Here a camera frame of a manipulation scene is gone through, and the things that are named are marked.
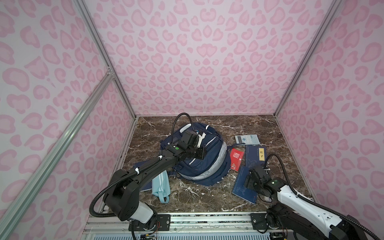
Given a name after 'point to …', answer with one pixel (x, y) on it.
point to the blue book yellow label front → (239, 190)
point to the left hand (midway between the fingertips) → (208, 151)
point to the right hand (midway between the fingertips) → (250, 184)
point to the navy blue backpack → (215, 163)
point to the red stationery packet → (236, 156)
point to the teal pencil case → (161, 186)
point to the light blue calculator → (252, 139)
